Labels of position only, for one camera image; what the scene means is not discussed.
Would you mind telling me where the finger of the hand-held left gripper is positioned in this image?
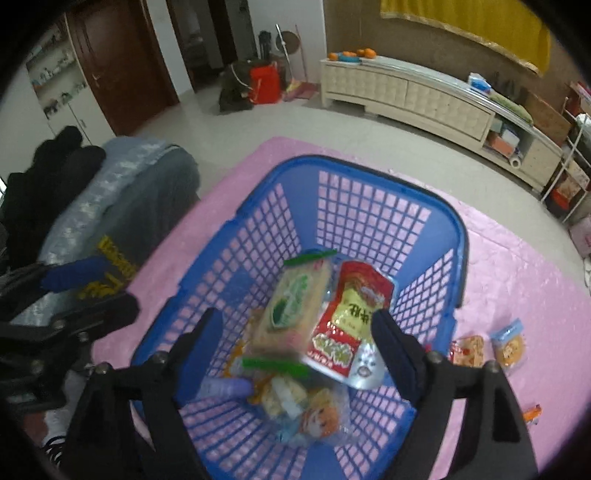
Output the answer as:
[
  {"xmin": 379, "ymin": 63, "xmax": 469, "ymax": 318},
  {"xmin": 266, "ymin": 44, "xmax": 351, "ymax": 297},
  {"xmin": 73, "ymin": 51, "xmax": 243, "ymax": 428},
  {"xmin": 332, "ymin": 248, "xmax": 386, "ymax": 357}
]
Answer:
[
  {"xmin": 0, "ymin": 257, "xmax": 110, "ymax": 320},
  {"xmin": 0, "ymin": 292, "xmax": 140, "ymax": 354}
]

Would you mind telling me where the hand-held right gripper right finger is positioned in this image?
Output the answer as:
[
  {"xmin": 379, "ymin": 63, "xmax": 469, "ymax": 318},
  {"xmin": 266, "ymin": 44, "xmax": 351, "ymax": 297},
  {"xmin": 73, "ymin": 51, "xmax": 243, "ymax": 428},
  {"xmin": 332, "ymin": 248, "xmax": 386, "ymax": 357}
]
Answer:
[{"xmin": 370, "ymin": 308, "xmax": 541, "ymax": 480}]

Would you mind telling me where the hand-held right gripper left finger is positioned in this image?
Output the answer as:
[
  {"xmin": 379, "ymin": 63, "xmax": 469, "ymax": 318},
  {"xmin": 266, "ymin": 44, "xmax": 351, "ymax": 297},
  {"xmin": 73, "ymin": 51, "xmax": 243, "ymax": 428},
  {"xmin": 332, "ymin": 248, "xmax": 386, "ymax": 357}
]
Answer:
[{"xmin": 60, "ymin": 307, "xmax": 225, "ymax": 480}]

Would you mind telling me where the orange yellow snack packet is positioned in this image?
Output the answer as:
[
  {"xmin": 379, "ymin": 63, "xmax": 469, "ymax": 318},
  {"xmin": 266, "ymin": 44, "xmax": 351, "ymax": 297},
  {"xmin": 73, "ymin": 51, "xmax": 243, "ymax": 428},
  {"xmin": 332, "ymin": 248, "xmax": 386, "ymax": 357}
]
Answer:
[{"xmin": 226, "ymin": 318, "xmax": 259, "ymax": 374}]

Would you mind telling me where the purple wafer packet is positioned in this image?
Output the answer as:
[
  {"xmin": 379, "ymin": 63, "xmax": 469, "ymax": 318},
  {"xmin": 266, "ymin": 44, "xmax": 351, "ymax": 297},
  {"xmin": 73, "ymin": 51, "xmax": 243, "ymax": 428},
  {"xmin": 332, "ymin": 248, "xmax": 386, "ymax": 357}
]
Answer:
[{"xmin": 203, "ymin": 376, "xmax": 254, "ymax": 402}]

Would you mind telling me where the large red snack packet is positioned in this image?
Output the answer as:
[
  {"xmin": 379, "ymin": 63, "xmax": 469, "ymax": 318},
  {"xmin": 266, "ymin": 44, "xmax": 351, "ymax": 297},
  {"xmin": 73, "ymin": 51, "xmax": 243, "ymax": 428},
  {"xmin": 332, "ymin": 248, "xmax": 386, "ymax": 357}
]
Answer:
[{"xmin": 299, "ymin": 261, "xmax": 399, "ymax": 391}]

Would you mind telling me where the green label cracker packet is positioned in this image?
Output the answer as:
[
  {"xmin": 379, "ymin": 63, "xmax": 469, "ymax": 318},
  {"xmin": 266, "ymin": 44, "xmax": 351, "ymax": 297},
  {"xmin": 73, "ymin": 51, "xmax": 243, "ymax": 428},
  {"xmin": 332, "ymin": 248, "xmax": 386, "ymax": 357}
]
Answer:
[{"xmin": 241, "ymin": 248, "xmax": 339, "ymax": 380}]

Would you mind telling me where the clear plain cracker packet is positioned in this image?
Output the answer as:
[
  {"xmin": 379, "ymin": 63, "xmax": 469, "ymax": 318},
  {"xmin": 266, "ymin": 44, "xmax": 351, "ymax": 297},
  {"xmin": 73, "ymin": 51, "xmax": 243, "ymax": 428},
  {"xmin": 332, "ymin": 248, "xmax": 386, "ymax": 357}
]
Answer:
[{"xmin": 252, "ymin": 374, "xmax": 309, "ymax": 418}]

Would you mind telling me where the clear cartoon print packet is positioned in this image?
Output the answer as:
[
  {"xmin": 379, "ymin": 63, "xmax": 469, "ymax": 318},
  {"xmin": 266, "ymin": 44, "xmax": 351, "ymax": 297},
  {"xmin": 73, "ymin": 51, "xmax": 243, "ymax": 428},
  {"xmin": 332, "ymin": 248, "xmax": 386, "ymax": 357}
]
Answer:
[{"xmin": 276, "ymin": 387, "xmax": 354, "ymax": 446}]

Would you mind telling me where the blue plastic basket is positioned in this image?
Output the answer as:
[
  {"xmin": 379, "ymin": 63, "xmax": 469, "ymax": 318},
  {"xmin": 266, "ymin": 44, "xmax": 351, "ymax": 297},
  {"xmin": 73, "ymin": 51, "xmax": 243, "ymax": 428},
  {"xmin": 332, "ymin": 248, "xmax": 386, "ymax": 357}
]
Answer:
[{"xmin": 130, "ymin": 154, "xmax": 469, "ymax": 480}]

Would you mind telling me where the white striped shoe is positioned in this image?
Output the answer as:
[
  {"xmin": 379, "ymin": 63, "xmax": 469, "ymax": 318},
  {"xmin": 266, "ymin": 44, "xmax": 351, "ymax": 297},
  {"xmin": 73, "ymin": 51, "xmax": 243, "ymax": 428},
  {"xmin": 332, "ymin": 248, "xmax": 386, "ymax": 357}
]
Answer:
[{"xmin": 41, "ymin": 369, "xmax": 88, "ymax": 462}]

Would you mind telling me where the red clear cracker packet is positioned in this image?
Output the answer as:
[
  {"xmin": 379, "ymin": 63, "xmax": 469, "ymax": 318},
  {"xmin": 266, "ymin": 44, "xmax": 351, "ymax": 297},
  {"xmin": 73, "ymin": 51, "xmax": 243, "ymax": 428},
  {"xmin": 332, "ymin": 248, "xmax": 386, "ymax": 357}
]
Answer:
[{"xmin": 449, "ymin": 335, "xmax": 485, "ymax": 368}]

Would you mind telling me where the black cloth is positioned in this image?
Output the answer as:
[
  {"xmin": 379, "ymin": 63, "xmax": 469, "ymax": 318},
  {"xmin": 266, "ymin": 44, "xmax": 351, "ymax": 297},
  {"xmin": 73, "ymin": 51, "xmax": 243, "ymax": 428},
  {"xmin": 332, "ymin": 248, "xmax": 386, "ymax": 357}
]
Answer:
[{"xmin": 0, "ymin": 126, "xmax": 108, "ymax": 271}]

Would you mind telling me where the clear blue bun packet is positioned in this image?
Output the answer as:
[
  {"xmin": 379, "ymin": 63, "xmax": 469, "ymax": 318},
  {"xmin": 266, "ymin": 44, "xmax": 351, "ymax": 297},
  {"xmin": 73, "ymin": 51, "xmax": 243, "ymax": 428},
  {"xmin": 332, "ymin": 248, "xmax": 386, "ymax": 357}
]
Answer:
[{"xmin": 489, "ymin": 320, "xmax": 528, "ymax": 370}]

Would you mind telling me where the pink quilted cloth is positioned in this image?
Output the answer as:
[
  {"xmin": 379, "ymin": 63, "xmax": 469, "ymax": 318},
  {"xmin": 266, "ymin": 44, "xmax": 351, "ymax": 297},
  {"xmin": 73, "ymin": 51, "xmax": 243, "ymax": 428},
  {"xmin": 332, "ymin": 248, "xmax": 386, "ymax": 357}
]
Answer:
[{"xmin": 92, "ymin": 136, "xmax": 591, "ymax": 480}]

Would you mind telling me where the glass display cabinet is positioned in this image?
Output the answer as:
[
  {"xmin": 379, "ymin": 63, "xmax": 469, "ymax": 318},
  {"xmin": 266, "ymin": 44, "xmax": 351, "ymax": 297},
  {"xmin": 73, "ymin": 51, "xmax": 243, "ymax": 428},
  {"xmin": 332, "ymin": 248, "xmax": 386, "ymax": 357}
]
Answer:
[{"xmin": 25, "ymin": 23, "xmax": 89, "ymax": 121}]

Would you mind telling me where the brown wooden door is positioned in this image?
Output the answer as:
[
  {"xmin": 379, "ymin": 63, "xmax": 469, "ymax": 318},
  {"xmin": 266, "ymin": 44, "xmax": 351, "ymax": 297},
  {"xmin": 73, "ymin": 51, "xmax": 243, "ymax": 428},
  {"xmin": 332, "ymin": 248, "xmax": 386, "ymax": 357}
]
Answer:
[{"xmin": 68, "ymin": 0, "xmax": 180, "ymax": 136}]

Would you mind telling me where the dark bag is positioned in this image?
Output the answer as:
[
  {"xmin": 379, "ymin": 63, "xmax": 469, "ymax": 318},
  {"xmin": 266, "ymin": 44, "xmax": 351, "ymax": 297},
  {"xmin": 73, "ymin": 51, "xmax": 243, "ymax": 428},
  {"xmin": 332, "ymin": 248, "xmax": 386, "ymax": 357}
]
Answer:
[{"xmin": 218, "ymin": 61, "xmax": 256, "ymax": 112}]

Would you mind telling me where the white low cabinet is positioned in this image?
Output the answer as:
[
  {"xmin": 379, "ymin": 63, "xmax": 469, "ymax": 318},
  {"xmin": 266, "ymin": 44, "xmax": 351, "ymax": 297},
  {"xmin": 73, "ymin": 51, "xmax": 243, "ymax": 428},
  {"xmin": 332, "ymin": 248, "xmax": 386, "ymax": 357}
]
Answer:
[{"xmin": 320, "ymin": 54, "xmax": 565, "ymax": 191}]

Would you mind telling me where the red bag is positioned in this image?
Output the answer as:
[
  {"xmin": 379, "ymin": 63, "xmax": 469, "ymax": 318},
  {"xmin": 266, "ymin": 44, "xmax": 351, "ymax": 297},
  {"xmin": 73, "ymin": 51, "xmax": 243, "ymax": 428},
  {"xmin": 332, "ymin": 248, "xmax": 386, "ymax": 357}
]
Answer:
[{"xmin": 249, "ymin": 65, "xmax": 282, "ymax": 105}]

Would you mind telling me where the white metal rack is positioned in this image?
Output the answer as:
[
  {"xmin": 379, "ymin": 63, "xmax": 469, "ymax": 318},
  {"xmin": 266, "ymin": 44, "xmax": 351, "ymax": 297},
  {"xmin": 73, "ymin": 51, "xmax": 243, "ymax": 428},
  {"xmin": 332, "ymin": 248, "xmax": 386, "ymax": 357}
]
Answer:
[{"xmin": 541, "ymin": 83, "xmax": 591, "ymax": 223}]

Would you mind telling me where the round standing fan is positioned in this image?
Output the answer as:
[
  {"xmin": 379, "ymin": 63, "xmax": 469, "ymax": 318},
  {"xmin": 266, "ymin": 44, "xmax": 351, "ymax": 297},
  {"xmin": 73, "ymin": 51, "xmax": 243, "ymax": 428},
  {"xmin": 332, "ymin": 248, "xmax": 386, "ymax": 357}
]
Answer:
[{"xmin": 276, "ymin": 24, "xmax": 300, "ymax": 80}]

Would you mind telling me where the yellow hanging cloth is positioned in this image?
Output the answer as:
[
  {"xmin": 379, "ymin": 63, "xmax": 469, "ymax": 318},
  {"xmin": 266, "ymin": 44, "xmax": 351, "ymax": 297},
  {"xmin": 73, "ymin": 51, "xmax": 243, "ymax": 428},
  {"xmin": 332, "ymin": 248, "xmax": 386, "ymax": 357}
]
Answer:
[{"xmin": 380, "ymin": 0, "xmax": 553, "ymax": 75}]

